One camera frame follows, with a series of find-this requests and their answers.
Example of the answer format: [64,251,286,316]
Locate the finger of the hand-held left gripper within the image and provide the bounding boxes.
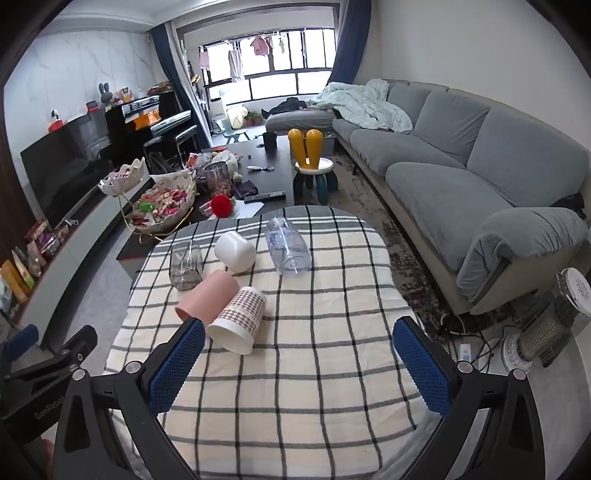
[0,324,40,365]
[4,325,99,394]

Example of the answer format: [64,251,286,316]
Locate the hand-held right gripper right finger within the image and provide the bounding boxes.
[392,316,548,480]

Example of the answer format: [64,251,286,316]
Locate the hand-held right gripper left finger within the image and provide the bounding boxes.
[53,318,206,480]

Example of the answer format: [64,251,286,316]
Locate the plaid paper cup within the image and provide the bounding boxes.
[206,286,269,355]

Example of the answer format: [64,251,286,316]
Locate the pink cup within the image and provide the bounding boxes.
[174,270,241,326]

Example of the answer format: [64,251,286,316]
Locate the grey glass cup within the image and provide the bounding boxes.
[169,241,204,291]

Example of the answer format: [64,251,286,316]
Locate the white cup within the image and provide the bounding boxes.
[214,231,257,274]

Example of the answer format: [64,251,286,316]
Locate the row of snack packets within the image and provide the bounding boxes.
[0,219,70,305]

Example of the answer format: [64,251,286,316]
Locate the grey television cabinet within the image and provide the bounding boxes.
[18,185,153,352]

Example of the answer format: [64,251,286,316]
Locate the patterned rug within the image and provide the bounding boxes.
[332,152,509,334]

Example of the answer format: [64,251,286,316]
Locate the checked tablecloth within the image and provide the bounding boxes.
[104,205,444,480]

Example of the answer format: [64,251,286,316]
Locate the electric heater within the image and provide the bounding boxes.
[501,268,591,374]

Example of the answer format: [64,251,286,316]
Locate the clear plastic bottle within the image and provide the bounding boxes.
[265,216,311,277]

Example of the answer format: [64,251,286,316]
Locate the tiered snack stand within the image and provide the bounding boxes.
[98,157,199,243]

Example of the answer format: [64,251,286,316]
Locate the red pompom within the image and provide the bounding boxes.
[210,194,234,218]

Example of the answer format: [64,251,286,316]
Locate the white paper sheet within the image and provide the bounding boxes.
[198,198,264,220]

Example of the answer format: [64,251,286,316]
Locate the flat screen television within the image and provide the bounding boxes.
[19,111,116,229]

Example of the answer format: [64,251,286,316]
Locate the grey sofa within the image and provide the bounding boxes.
[265,79,591,317]

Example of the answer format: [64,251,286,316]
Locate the clear jar of nuts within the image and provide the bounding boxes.
[203,161,234,199]

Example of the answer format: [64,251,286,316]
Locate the black remote control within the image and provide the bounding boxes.
[243,190,287,204]

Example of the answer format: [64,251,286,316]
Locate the black coffee table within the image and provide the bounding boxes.
[115,138,296,273]

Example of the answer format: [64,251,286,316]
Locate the white plush toy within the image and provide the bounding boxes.
[212,152,243,181]

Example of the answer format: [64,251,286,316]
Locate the dark cloth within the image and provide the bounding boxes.
[551,193,587,218]

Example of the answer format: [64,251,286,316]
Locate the black piano bench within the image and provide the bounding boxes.
[143,126,200,160]

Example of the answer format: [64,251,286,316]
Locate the black piano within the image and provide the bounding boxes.
[104,90,195,162]

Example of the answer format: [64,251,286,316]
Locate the small green chair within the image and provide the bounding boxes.
[216,117,250,142]

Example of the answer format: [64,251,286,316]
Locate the yellow eared child stool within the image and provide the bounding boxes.
[287,128,340,206]

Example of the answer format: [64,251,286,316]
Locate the light green blanket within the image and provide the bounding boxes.
[307,78,414,134]

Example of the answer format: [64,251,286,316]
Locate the black clothes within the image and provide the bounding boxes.
[268,97,308,116]

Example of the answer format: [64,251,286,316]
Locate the blue curtain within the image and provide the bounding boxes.
[150,23,208,148]
[330,0,373,86]

